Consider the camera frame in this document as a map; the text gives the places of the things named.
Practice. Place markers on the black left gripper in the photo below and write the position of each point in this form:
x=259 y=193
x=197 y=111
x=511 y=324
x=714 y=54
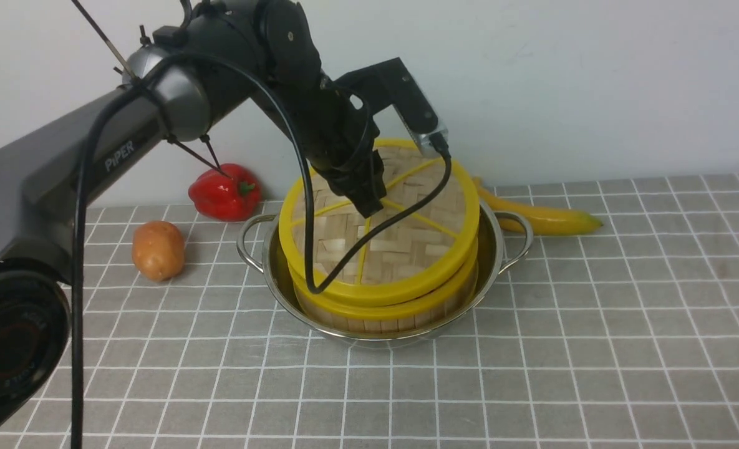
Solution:
x=336 y=137

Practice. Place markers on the yellow bamboo steamer basket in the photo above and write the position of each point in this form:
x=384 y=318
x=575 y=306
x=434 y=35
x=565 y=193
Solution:
x=435 y=306

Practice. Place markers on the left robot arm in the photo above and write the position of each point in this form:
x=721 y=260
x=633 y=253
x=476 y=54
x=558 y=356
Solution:
x=178 y=85

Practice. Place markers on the stainless steel pot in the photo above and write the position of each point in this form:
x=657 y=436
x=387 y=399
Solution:
x=273 y=266

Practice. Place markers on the red bell pepper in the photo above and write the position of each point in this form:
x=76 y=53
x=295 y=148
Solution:
x=230 y=198

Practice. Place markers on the yellow banana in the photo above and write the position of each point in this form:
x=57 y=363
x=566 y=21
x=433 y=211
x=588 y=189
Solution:
x=544 y=221

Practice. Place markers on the brown potato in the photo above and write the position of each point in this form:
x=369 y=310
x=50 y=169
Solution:
x=158 y=250

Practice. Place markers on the grey checked tablecloth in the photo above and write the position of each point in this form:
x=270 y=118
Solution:
x=627 y=338

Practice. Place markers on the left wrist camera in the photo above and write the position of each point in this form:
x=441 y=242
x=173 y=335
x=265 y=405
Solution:
x=390 y=83

